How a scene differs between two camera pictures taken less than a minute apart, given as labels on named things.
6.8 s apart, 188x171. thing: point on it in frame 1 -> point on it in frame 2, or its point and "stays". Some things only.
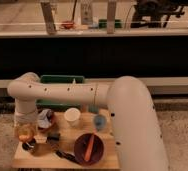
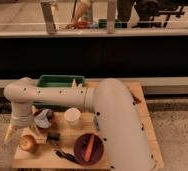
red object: x=68 y=24 -> x=82 y=24
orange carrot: x=89 y=148 stays
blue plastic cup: x=99 y=122 stays
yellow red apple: x=25 y=133 -> x=27 y=143
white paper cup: x=72 y=116 stays
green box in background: x=103 y=23 stays
